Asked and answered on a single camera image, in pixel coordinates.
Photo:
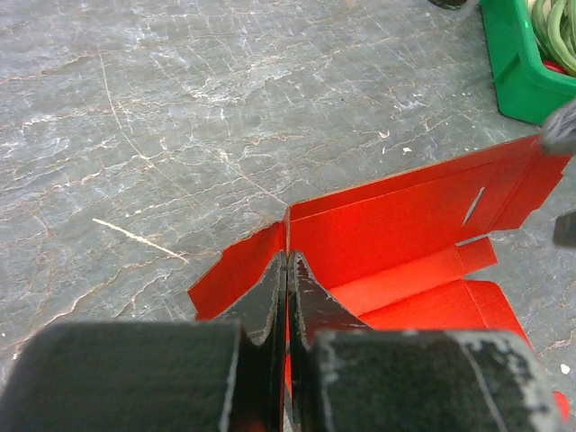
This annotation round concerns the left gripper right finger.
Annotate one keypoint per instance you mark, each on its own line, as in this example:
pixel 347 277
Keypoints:
pixel 349 377

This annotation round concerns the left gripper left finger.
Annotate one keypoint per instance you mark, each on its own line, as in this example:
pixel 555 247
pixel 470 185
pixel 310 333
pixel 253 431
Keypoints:
pixel 225 374

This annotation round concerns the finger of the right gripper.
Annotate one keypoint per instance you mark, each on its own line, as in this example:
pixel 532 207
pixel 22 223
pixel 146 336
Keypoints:
pixel 564 232
pixel 557 135

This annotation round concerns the red paper box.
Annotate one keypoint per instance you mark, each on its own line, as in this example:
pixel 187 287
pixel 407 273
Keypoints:
pixel 397 253

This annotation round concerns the green plastic crate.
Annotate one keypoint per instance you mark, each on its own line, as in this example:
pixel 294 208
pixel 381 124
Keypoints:
pixel 526 90

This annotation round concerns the orange carrot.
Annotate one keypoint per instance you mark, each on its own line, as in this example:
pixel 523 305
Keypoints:
pixel 554 67

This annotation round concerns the cola glass bottle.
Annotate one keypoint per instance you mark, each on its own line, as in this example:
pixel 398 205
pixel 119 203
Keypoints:
pixel 451 5

